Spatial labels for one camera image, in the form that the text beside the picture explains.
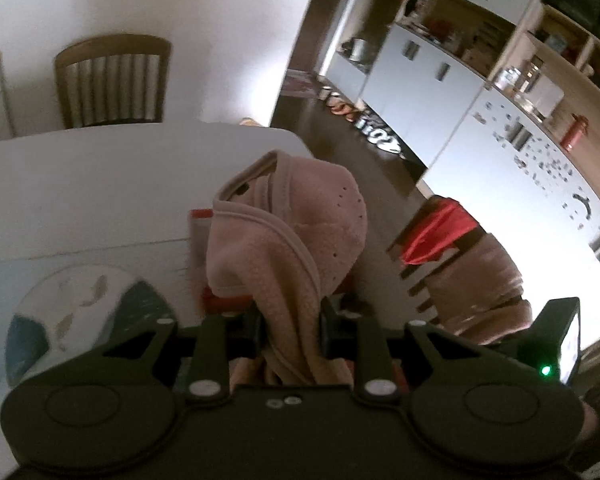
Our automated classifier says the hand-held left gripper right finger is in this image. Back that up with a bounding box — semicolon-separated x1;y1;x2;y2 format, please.
320;297;506;403

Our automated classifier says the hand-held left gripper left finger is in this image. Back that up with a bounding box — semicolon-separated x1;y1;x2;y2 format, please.
87;310;268;403

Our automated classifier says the red cardboard box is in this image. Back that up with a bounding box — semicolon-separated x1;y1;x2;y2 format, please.
187;207;361;318

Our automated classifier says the pink fleece garment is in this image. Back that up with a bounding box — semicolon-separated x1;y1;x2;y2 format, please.
205;150;368;386

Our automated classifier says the person's right hand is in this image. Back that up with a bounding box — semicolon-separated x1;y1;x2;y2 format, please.
581;400;600;442

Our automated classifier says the dark wooden chair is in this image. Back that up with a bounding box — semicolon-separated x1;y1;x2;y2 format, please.
387;195;491;328

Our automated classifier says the red bottle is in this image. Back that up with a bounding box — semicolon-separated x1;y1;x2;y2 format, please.
562;114;588;152

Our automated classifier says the row of shoes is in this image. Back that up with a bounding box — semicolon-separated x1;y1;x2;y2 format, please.
320;87;406;158

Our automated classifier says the patterned door rug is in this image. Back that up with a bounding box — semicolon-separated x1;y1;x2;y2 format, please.
281;72;318;96

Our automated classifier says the brown door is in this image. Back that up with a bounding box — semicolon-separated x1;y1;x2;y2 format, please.
292;0;376;76

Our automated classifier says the wooden slat-back chair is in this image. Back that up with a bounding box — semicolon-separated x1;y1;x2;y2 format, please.
54;34;172;130

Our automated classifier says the white wall cabinet unit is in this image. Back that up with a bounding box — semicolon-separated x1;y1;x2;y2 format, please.
325;0;600;281

